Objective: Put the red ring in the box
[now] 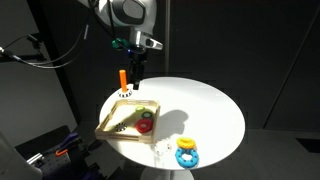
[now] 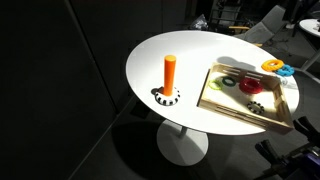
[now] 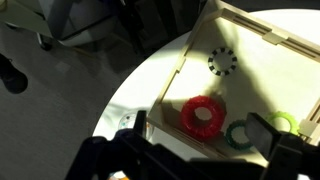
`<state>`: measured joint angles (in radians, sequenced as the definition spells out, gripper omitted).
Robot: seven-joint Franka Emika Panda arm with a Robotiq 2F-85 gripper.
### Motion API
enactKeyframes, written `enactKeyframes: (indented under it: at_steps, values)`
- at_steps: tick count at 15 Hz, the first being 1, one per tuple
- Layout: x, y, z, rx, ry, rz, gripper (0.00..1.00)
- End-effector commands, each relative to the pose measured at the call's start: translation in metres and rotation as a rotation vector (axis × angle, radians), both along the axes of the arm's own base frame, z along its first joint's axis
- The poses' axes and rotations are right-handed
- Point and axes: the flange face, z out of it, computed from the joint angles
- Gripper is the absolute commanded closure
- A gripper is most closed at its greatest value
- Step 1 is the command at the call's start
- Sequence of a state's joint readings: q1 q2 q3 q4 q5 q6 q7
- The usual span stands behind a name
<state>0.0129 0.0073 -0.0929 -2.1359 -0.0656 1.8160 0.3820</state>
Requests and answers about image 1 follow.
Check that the purple clamp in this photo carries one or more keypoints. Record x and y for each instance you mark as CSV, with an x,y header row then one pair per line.
x,y
68,139

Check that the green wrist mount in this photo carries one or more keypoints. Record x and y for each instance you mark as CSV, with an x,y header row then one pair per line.
x,y
118,43

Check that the white table pedestal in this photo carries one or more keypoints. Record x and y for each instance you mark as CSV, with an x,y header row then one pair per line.
x,y
166,175

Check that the black white striped peg base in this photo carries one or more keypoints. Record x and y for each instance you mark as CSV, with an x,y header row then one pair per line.
x,y
125,95

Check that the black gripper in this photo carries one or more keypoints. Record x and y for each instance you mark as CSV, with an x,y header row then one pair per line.
x,y
137,60

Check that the orange cylindrical peg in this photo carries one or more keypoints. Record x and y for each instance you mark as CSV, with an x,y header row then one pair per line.
x,y
123,81

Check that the silver metal bar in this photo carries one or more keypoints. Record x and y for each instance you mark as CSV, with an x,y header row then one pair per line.
x,y
35,158

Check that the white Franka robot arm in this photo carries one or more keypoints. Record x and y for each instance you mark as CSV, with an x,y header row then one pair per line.
x,y
133,13

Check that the wooden slatted tray box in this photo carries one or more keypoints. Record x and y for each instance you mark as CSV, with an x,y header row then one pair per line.
x,y
116,137

